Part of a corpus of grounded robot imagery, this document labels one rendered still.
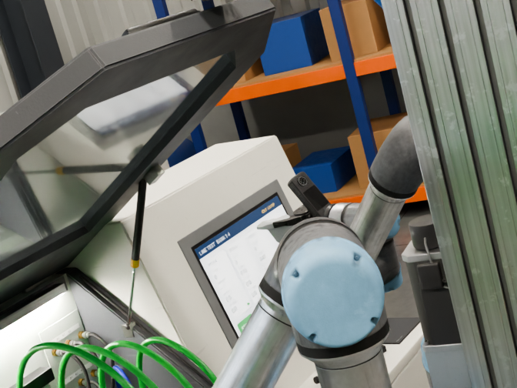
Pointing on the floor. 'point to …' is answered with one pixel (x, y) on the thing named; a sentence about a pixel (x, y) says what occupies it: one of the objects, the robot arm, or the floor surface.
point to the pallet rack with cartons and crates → (331, 170)
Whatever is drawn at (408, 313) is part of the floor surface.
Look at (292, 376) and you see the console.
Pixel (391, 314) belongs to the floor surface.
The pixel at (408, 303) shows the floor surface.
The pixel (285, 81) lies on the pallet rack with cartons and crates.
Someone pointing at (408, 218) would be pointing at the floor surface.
